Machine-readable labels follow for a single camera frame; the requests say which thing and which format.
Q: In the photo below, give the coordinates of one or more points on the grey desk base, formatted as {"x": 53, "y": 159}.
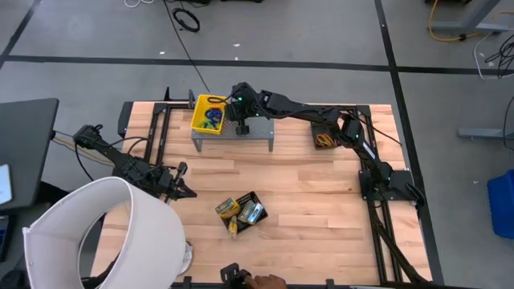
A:
{"x": 466, "y": 27}

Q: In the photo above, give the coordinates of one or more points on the black desk top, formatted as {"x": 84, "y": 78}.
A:
{"x": 28, "y": 152}

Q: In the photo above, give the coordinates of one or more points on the wide black plastic basket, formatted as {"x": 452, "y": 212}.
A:
{"x": 249, "y": 197}

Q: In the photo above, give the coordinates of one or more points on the grey perforated metal shelf riser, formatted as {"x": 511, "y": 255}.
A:
{"x": 261, "y": 128}

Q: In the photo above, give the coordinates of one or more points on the green coil wristband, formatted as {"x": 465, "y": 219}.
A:
{"x": 205, "y": 122}

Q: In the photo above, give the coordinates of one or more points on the blue plastic bin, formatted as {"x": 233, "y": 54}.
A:
{"x": 502, "y": 204}

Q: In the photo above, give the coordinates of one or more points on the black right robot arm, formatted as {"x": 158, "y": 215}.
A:
{"x": 297, "y": 107}

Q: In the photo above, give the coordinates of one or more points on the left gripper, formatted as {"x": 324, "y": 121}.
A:
{"x": 170, "y": 180}

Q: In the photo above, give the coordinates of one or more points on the white lamp shade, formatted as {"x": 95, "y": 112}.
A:
{"x": 156, "y": 241}

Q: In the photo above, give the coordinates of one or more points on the yellow plastic basket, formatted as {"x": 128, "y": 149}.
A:
{"x": 200, "y": 110}

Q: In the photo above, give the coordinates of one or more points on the white flat device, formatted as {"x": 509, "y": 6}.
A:
{"x": 4, "y": 184}

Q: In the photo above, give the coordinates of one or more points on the narrow black plastic basket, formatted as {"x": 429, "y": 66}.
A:
{"x": 319, "y": 130}

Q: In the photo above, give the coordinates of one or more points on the orange rubber band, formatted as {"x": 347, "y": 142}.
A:
{"x": 320, "y": 141}
{"x": 331, "y": 141}

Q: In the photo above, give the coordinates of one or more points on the black handheld device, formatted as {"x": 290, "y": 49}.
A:
{"x": 233, "y": 275}

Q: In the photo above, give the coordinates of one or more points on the grey desk foot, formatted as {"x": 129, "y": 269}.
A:
{"x": 482, "y": 133}

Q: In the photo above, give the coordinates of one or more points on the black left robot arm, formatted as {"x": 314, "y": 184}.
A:
{"x": 120, "y": 162}

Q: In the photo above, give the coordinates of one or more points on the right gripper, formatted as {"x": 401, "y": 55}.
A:
{"x": 243, "y": 106}

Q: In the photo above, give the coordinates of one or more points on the person's hand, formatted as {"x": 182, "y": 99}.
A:
{"x": 269, "y": 282}

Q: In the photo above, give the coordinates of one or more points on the blue coil wristband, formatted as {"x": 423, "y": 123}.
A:
{"x": 214, "y": 114}

